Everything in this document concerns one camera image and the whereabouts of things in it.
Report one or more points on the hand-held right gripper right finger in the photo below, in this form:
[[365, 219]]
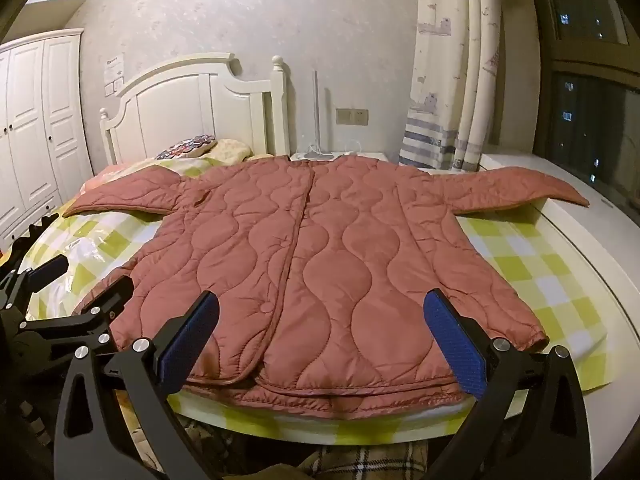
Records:
[[452, 340]]

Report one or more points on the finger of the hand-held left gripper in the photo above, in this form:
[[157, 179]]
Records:
[[112, 295], [47, 272]]

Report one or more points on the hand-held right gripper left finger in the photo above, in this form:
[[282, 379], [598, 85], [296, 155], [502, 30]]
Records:
[[192, 340]]

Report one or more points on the pink quilted jacket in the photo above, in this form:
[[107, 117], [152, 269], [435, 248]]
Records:
[[325, 270]]

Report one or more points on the yellow checked bed sheet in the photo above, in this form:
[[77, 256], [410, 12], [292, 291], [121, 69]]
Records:
[[525, 280]]

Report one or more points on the pink cloth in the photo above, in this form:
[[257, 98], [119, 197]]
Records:
[[107, 175]]

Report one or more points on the white wardrobe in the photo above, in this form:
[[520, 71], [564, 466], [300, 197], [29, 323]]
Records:
[[40, 135]]

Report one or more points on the plaid cloth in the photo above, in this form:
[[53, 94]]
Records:
[[380, 460]]

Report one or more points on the colourful patterned pillow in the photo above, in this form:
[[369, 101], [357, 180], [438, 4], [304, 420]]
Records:
[[187, 146]]

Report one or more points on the white wooden headboard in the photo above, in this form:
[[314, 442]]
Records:
[[170, 110]]

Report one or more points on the white nightstand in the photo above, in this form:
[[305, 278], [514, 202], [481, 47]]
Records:
[[350, 155]]

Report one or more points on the dark window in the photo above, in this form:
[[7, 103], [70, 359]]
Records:
[[585, 125]]

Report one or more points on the printed striped curtain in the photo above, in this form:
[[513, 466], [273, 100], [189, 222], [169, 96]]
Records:
[[440, 85]]

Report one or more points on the white lamp pole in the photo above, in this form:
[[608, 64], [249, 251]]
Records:
[[315, 110]]

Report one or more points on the white wall paper notice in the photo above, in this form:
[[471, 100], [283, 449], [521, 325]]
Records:
[[114, 75]]

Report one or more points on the wall socket plate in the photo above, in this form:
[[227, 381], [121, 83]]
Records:
[[351, 116]]

